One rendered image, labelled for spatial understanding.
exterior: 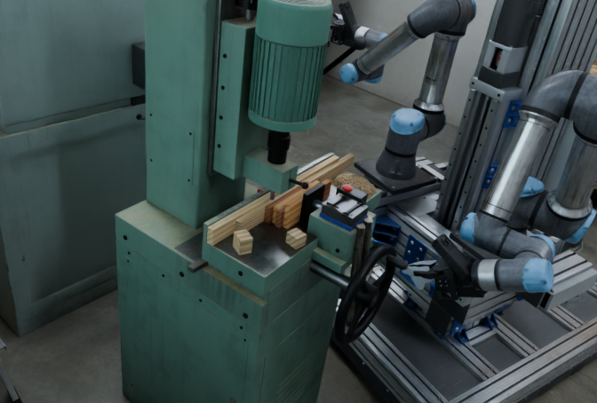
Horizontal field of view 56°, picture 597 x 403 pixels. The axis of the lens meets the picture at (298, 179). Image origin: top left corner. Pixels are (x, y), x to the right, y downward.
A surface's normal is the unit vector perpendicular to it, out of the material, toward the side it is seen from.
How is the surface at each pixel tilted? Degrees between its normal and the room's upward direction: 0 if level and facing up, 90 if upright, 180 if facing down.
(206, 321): 90
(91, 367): 0
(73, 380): 0
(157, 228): 0
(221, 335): 90
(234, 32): 90
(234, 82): 90
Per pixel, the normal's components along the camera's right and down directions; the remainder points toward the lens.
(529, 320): 0.13, -0.86
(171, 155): -0.58, 0.33
